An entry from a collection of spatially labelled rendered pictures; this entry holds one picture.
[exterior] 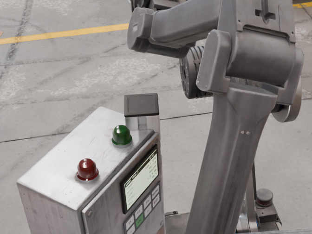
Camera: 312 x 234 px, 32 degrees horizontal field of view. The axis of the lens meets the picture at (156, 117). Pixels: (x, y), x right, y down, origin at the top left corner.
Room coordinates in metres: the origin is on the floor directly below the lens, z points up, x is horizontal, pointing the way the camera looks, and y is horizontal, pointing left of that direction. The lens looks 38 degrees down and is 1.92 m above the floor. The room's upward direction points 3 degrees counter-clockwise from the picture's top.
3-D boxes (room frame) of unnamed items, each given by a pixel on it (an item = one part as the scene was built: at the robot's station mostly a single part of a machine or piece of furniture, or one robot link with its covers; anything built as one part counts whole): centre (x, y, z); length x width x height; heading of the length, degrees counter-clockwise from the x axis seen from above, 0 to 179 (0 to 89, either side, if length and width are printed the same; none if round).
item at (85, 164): (0.46, 0.08, 1.49); 0.03 x 0.03 x 0.02
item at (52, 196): (0.50, 0.08, 1.38); 0.17 x 0.10 x 0.19; 146
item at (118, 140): (0.52, 0.04, 1.49); 0.03 x 0.03 x 0.02
